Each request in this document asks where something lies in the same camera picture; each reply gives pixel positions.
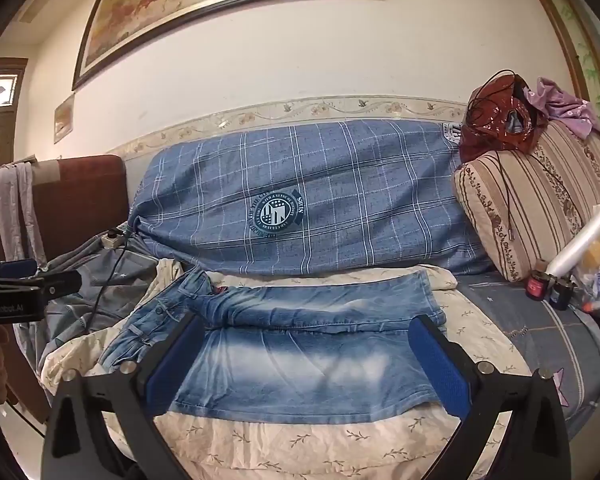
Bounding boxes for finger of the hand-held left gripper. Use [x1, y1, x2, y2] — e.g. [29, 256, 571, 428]
[27, 269, 83, 298]
[0, 258, 38, 282]

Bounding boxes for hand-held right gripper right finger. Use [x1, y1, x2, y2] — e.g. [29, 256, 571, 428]
[409, 314, 573, 480]

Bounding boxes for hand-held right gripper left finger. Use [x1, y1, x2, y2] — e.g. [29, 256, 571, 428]
[40, 310, 208, 480]

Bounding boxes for light blue denim pants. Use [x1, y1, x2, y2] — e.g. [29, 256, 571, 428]
[97, 265, 448, 423]

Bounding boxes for grey striped clothing heap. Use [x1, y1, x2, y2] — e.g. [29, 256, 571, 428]
[12, 232, 161, 376]

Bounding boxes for grey hanging cloth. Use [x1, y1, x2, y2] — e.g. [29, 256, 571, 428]
[0, 161, 48, 268]

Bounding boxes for brown headboard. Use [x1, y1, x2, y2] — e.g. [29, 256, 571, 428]
[0, 154, 131, 271]

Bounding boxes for grey-blue bedsheet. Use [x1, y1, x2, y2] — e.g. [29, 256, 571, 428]
[455, 277, 600, 436]

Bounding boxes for dark bottle with red label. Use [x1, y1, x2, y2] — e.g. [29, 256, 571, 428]
[525, 259, 553, 302]

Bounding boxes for cream leaf-print blanket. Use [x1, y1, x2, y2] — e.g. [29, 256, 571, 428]
[40, 259, 536, 480]

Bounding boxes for dark small bottle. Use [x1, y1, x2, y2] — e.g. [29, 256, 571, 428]
[549, 276, 576, 311]

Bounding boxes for striped floral pillow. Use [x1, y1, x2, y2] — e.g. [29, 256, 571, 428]
[452, 120, 600, 283]

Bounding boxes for clear plastic film roll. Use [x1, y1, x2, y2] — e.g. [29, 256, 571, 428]
[547, 202, 600, 278]

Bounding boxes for red plastic bag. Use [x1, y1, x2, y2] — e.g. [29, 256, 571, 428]
[459, 71, 551, 163]

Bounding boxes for purple cloth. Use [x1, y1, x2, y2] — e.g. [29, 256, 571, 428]
[525, 77, 600, 138]

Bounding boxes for large framed painting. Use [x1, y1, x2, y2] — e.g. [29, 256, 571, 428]
[71, 0, 381, 92]

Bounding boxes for small wall picture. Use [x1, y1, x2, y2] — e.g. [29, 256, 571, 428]
[54, 94, 75, 144]

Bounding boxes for wooden door frame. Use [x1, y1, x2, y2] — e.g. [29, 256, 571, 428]
[512, 0, 600, 111]

